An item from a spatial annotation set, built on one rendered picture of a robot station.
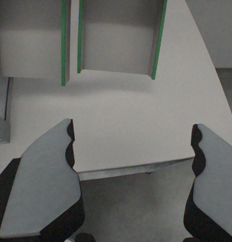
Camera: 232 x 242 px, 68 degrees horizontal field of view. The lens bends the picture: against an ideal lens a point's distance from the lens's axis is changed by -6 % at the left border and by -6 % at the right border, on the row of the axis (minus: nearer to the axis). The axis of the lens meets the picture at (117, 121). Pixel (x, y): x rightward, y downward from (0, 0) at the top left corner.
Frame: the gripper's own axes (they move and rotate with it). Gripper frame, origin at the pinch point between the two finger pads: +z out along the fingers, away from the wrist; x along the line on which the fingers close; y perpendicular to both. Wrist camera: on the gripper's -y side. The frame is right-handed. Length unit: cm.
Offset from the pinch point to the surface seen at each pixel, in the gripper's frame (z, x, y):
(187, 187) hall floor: 80, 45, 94
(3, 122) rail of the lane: 20.7, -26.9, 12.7
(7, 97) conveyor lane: 27.0, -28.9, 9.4
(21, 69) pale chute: 20.0, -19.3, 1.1
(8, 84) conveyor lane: 29.6, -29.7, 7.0
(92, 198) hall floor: 67, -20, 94
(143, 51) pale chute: 24.2, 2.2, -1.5
